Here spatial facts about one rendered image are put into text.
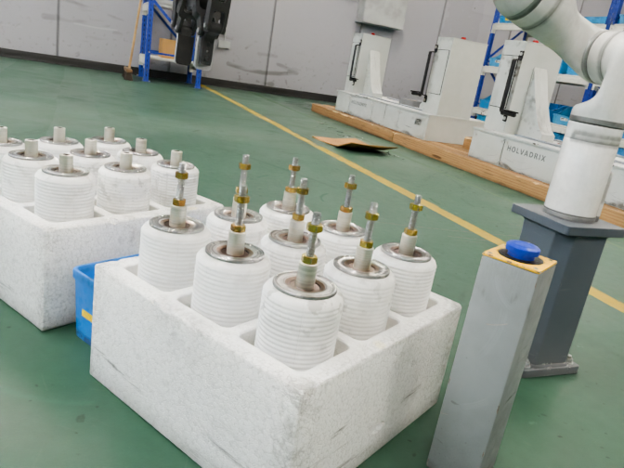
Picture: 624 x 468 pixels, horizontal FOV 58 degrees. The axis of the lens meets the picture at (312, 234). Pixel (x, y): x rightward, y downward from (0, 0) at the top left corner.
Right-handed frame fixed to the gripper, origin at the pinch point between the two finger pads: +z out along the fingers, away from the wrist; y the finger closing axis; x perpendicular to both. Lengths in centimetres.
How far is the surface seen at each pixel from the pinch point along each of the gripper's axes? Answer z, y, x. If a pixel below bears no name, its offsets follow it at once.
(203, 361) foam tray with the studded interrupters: 33.7, 18.4, -1.0
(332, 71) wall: -11, -558, 411
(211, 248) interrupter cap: 22.5, 10.3, 1.6
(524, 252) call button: 14.2, 34.6, 29.9
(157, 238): 23.6, 3.3, -2.9
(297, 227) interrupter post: 19.9, 9.0, 15.0
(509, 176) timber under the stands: 31, -122, 238
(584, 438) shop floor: 46, 36, 58
